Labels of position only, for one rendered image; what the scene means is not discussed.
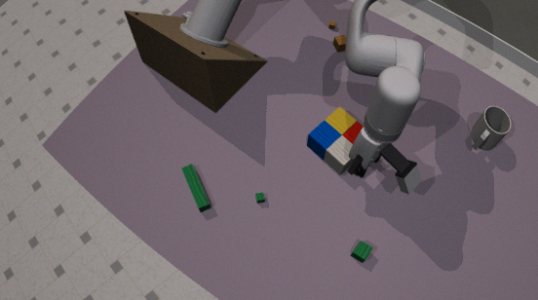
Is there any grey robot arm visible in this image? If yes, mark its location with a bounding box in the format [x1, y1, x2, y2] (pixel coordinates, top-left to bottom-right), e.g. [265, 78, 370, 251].
[180, 0, 425, 195]

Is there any green wooden bar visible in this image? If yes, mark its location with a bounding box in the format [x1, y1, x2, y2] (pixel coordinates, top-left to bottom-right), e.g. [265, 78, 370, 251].
[181, 164, 211, 212]

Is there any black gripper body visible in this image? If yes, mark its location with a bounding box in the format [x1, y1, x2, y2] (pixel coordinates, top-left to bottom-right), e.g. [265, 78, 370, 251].
[349, 125, 399, 169]

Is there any blue cube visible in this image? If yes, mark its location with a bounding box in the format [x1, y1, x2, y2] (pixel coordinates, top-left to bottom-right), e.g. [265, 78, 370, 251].
[307, 121, 342, 160]

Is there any red cube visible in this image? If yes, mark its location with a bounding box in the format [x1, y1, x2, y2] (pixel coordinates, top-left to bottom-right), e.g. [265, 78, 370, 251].
[342, 121, 363, 144]

